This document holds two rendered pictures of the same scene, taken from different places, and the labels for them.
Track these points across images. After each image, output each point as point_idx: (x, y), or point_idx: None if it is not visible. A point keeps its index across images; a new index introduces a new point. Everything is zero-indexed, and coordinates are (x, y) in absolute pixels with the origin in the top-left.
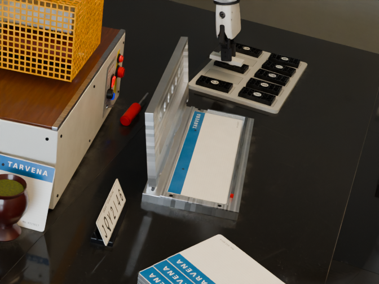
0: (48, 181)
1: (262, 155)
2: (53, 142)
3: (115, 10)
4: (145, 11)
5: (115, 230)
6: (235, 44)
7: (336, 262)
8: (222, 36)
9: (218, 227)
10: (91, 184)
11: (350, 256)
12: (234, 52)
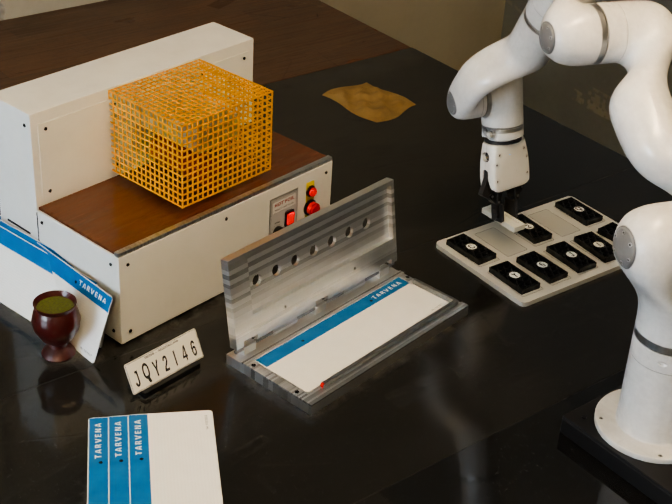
0: (105, 310)
1: (436, 353)
2: (115, 269)
3: (452, 124)
4: None
5: (160, 383)
6: (517, 200)
7: (379, 496)
8: (483, 186)
9: (281, 415)
10: None
11: (405, 497)
12: (515, 210)
